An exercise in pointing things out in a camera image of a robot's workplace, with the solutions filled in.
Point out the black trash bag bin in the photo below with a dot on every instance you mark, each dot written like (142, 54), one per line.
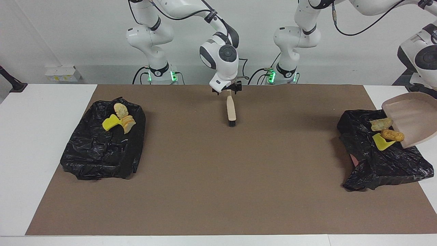
(382, 164)
(99, 153)

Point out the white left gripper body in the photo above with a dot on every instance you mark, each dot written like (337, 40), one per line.
(423, 82)

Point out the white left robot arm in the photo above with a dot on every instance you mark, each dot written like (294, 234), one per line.
(300, 37)

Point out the black stand leg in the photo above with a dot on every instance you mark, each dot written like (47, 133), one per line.
(412, 89)
(15, 85)

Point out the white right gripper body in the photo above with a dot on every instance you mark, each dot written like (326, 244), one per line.
(222, 83)

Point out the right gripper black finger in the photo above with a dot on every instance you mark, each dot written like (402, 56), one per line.
(215, 91)
(238, 86)

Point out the beige hand brush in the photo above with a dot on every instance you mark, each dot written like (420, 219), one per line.
(231, 109)

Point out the brown peanut shaped toy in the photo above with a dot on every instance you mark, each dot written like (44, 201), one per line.
(392, 135)

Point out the brown paper table mat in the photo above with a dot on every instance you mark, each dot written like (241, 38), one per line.
(218, 188)

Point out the yellow sponge piece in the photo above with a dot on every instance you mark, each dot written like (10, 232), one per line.
(381, 142)
(111, 123)

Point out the beige plastic dustpan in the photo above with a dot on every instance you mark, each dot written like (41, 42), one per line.
(416, 116)

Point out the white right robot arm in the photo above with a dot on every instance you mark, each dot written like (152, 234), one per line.
(150, 36)

